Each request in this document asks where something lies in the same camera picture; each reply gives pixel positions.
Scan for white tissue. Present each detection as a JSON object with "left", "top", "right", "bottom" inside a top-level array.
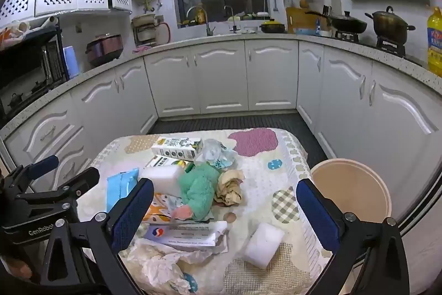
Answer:
[{"left": 121, "top": 240, "right": 208, "bottom": 295}]

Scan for stacked clay pots on rack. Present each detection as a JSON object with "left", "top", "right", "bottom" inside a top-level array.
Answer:
[{"left": 131, "top": 13, "right": 157, "bottom": 47}]

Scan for beige plastic bucket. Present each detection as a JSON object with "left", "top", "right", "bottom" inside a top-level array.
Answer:
[{"left": 310, "top": 158, "right": 392, "bottom": 224}]

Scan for light blue cup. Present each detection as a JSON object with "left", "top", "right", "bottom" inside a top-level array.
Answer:
[{"left": 63, "top": 46, "right": 81, "bottom": 79}]

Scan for white paper roll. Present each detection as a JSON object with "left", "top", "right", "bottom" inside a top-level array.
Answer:
[{"left": 0, "top": 15, "right": 59, "bottom": 40}]

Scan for blue wipes packet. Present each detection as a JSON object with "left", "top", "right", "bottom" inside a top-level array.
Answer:
[{"left": 106, "top": 168, "right": 140, "bottom": 213}]

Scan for white rainbow medicine box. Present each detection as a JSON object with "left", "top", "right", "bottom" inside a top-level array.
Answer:
[{"left": 144, "top": 155, "right": 196, "bottom": 173}]

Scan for black microwave oven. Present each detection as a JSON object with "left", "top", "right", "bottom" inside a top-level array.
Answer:
[{"left": 0, "top": 27, "right": 66, "bottom": 116}]

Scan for brown paper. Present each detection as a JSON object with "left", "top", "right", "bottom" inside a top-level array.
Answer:
[{"left": 214, "top": 170, "right": 244, "bottom": 206}]

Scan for red hose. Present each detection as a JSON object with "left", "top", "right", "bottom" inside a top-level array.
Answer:
[{"left": 157, "top": 22, "right": 172, "bottom": 43}]

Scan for dark stock pot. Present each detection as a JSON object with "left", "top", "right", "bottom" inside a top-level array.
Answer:
[{"left": 365, "top": 6, "right": 416, "bottom": 45}]

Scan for clear plastic bag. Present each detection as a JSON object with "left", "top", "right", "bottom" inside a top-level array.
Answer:
[{"left": 198, "top": 139, "right": 239, "bottom": 169}]

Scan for green fluffy cloth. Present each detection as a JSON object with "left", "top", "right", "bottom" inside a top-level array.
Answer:
[{"left": 173, "top": 164, "right": 222, "bottom": 221}]

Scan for black wok with lid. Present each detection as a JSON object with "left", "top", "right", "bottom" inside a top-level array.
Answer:
[{"left": 306, "top": 10, "right": 367, "bottom": 33}]

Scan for dark red rice cooker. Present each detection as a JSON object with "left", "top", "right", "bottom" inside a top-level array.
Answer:
[{"left": 86, "top": 33, "right": 124, "bottom": 67}]

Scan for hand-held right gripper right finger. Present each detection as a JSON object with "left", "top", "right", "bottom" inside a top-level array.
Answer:
[{"left": 296, "top": 178, "right": 410, "bottom": 295}]

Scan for yellow cooking oil bottle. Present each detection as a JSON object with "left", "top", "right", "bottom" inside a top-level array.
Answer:
[{"left": 427, "top": 6, "right": 442, "bottom": 76}]

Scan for white orange snack pouch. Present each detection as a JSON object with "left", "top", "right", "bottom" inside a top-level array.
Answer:
[{"left": 143, "top": 193, "right": 211, "bottom": 223}]

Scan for small steel faucet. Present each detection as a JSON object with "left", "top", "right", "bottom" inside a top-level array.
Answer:
[{"left": 224, "top": 5, "right": 239, "bottom": 33}]

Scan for long white medicine box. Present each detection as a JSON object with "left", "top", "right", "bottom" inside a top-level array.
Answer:
[{"left": 143, "top": 221, "right": 228, "bottom": 247}]

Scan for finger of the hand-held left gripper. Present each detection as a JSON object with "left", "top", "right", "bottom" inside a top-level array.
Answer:
[
  {"left": 7, "top": 154, "right": 60, "bottom": 185},
  {"left": 15, "top": 166, "right": 101, "bottom": 209}
]

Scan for white green carton box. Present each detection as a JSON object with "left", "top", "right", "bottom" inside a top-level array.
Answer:
[{"left": 152, "top": 137, "right": 204, "bottom": 161}]

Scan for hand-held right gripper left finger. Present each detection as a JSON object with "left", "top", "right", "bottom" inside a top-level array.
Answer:
[{"left": 39, "top": 177, "right": 155, "bottom": 295}]

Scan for tall steel faucet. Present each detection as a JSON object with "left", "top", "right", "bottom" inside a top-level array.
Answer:
[{"left": 186, "top": 6, "right": 213, "bottom": 36}]

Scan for black gas stove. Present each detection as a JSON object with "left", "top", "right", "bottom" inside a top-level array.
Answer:
[{"left": 333, "top": 30, "right": 408, "bottom": 55}]

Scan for wooden cutting board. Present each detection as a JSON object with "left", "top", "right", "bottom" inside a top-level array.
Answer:
[{"left": 286, "top": 7, "right": 318, "bottom": 34}]

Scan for person's left hand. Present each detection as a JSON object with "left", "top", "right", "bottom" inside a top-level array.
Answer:
[{"left": 0, "top": 255, "right": 33, "bottom": 280}]

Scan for white foam block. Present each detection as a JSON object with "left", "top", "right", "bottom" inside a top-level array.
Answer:
[
  {"left": 243, "top": 222, "right": 285, "bottom": 270},
  {"left": 138, "top": 165, "right": 185, "bottom": 195}
]

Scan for white base cabinets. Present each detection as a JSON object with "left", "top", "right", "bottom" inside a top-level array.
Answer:
[{"left": 0, "top": 36, "right": 442, "bottom": 223}]

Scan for patterned quilted blanket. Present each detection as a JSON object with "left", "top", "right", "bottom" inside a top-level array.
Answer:
[{"left": 74, "top": 128, "right": 341, "bottom": 295}]

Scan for yellow black casserole pot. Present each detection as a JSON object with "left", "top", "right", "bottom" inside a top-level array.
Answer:
[{"left": 260, "top": 19, "right": 286, "bottom": 33}]

